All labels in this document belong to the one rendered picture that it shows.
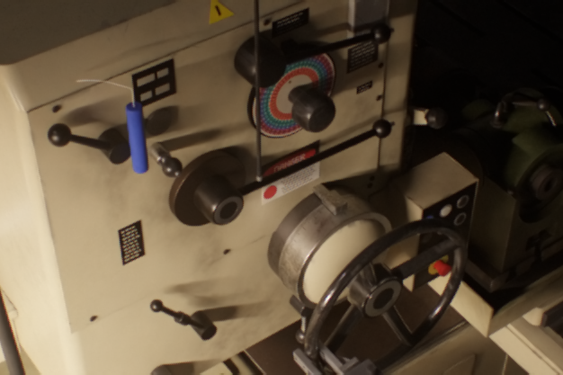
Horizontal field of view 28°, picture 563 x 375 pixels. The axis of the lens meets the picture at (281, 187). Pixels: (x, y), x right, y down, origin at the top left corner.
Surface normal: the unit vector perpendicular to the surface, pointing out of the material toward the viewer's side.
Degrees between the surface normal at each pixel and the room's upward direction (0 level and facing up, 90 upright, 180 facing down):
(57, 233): 90
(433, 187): 0
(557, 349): 0
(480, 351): 90
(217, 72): 90
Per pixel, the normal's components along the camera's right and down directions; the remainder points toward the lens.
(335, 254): 0.30, 0.27
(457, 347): 0.58, 0.56
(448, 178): 0.00, -0.73
